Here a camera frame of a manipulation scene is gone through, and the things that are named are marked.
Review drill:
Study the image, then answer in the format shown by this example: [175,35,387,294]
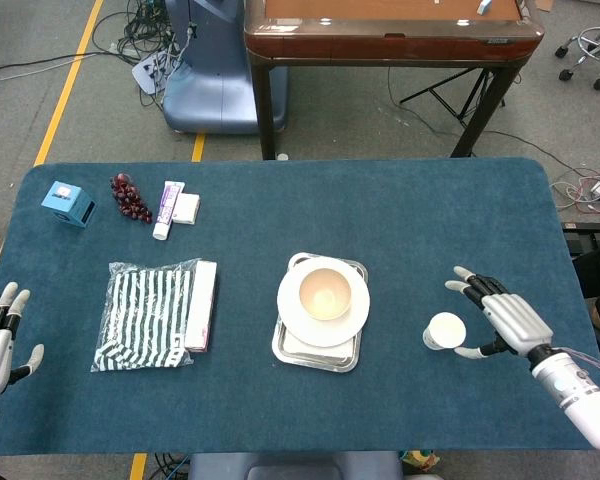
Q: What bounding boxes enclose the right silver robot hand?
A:
[444,265,554,361]

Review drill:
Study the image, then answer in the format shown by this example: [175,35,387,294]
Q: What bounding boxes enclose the silver metal tray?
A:
[271,251,370,374]

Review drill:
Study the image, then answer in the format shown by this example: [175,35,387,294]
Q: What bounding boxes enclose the long pink white box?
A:
[183,259,219,355]

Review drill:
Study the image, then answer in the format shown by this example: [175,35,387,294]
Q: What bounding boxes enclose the right arm wiring cable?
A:
[553,345,600,402]

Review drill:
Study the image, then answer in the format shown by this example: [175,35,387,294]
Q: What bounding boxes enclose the small blue box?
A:
[40,180,98,230]

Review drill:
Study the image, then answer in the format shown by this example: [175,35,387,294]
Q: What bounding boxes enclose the office chair wheel base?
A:
[554,21,600,93]

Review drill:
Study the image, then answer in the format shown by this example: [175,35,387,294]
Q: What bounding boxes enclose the striped cloth in plastic bag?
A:
[90,257,204,374]

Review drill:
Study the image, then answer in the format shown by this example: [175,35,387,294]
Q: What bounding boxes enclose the white paper cup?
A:
[422,311,468,352]

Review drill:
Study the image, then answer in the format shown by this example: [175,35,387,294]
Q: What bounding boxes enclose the yellow green toy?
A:
[401,448,442,474]

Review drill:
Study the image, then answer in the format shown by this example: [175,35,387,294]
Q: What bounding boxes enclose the brown mahjong table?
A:
[243,0,547,161]

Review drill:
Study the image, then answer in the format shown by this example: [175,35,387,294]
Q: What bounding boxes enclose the white folded napkin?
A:
[281,324,360,361]

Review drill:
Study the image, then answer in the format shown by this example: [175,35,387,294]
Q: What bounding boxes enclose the beige bowl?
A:
[298,267,354,322]

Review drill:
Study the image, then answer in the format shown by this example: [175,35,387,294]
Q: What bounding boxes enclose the small white box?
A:
[171,192,202,226]

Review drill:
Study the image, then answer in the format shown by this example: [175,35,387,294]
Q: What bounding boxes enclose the red white floor cables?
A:
[549,168,600,217]

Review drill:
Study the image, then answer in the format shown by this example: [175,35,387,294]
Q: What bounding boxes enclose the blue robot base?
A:
[161,0,289,136]

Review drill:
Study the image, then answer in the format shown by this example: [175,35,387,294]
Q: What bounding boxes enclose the blue tablecloth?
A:
[0,157,600,458]

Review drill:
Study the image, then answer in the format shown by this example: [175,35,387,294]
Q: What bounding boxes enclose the black floor equipment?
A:
[561,221,600,259]

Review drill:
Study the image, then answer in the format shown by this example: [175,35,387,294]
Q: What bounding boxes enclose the white round plate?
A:
[276,259,372,349]

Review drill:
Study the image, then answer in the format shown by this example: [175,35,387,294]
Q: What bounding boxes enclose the purple white toothpaste tube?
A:
[152,180,187,243]

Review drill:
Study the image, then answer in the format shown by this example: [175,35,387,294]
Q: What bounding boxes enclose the bunch of red grapes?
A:
[110,172,154,225]

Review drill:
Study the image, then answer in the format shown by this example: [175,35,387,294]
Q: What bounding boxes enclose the grey blue robot body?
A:
[186,450,406,480]

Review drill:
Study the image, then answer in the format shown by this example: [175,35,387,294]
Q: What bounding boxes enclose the tangle of floor cables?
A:
[0,0,194,109]

